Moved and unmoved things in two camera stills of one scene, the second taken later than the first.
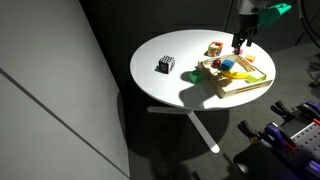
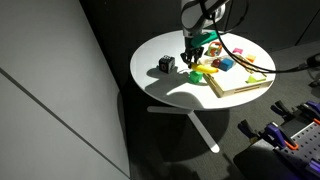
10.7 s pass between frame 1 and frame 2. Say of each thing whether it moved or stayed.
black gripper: moved
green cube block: stayed
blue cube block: stayed
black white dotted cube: stayed
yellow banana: moved
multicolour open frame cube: stayed
